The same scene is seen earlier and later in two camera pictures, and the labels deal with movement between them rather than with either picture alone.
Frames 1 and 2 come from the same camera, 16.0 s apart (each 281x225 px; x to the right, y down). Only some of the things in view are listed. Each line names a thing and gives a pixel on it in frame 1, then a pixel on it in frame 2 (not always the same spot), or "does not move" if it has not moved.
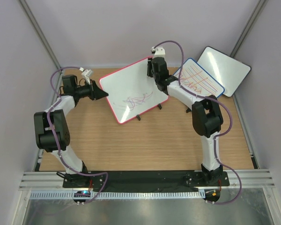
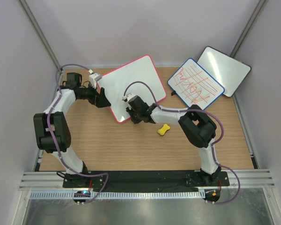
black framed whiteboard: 229,72 does not move
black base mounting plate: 156,179 does not move
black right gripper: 148,68 to 129,111
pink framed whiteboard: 131,92 does not move
